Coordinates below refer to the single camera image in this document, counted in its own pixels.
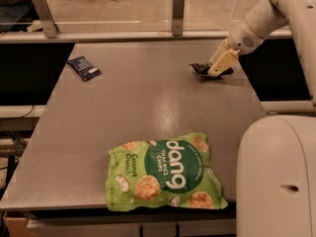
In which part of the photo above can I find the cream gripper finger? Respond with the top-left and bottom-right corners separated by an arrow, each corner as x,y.
211,48 -> 240,71
209,39 -> 229,64

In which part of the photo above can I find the brown cardboard box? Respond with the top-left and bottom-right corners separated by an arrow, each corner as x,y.
4,212 -> 38,237

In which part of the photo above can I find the glass barrier panel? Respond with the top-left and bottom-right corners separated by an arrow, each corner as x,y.
0,0 -> 268,35

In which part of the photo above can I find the metal bracket post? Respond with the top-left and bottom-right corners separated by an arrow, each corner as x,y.
32,0 -> 59,39
172,0 -> 185,37

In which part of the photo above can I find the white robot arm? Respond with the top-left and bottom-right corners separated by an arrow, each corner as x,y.
208,0 -> 316,237

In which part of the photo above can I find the green rice chip bag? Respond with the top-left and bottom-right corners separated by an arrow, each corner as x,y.
106,132 -> 227,211

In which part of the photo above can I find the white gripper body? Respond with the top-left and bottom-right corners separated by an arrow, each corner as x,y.
227,18 -> 264,55

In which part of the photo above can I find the left metal bracket post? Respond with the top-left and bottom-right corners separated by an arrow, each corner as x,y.
32,0 -> 59,39

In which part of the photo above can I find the blue snack bar wrapper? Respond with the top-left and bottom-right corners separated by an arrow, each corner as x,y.
66,56 -> 101,82

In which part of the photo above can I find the middle metal bracket post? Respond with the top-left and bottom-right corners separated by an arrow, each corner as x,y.
172,0 -> 185,37

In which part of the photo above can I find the black rxbar chocolate bar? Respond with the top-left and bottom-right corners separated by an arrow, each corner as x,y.
191,63 -> 233,78

